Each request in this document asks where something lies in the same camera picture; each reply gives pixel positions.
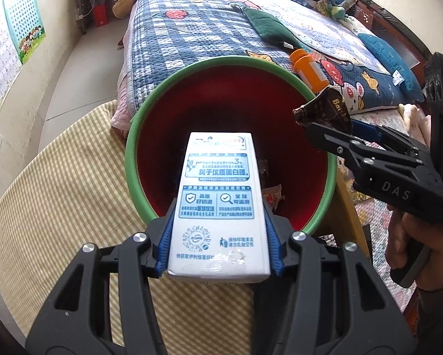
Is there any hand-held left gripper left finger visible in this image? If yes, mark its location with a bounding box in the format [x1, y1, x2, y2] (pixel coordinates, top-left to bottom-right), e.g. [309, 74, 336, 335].
[25, 216, 178, 355]

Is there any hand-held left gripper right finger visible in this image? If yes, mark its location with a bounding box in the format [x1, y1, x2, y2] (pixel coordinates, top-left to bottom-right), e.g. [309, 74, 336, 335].
[264, 211, 418, 355]

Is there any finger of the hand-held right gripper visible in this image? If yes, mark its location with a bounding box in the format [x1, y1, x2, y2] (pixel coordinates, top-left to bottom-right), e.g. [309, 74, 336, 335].
[351, 120, 429, 156]
[305, 121, 422, 172]

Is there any dark brown snack wrapper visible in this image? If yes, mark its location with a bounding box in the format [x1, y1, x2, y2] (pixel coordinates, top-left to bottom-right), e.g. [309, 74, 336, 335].
[293, 87, 353, 134]

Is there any white and blue milk carton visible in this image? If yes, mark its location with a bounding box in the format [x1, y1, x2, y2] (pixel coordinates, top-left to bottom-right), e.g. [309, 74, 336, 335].
[167, 132, 272, 283]

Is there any red bin with green rim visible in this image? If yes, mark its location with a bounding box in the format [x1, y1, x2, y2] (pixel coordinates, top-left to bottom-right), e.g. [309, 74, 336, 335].
[125, 56, 337, 235]

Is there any person's right hand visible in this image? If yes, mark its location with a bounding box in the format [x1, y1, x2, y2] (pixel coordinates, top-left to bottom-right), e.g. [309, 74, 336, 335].
[386, 207, 443, 290]

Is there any cream plush toy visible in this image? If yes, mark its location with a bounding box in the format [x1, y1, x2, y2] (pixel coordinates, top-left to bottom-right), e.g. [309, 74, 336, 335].
[398, 104, 433, 143]

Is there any blue pillow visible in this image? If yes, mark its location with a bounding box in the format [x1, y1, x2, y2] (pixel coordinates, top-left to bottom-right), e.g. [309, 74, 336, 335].
[357, 33, 425, 104]

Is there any orange bottle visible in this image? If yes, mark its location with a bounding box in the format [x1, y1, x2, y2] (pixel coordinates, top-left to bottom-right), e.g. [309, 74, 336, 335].
[289, 48, 329, 92]

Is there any dark wooden headboard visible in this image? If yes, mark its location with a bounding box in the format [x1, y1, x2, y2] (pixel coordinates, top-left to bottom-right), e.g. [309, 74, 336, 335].
[321, 0, 434, 60]

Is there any green plush toy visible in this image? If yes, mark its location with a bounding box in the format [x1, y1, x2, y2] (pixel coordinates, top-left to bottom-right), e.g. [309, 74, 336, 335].
[327, 2, 349, 21]

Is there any pink quilted bedspread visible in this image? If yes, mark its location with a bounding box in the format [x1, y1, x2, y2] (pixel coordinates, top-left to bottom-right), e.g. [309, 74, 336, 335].
[110, 63, 163, 130]

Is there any dark green cloth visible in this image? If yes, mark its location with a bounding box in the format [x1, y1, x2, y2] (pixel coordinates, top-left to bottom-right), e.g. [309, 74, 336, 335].
[242, 7, 303, 50]

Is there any bed with patchwork quilt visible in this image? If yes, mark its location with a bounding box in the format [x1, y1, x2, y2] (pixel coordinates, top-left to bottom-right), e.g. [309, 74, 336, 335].
[127, 0, 425, 126]

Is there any red box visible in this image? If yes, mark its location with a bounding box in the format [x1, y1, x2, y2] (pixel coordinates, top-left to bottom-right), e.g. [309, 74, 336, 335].
[92, 1, 109, 27]

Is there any white chart wall poster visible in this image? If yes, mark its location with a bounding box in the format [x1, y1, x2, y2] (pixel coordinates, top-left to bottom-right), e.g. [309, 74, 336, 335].
[0, 18, 22, 113]

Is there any green-edged number wall poster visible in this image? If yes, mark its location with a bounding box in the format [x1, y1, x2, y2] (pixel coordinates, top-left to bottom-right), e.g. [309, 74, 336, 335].
[1, 0, 46, 65]

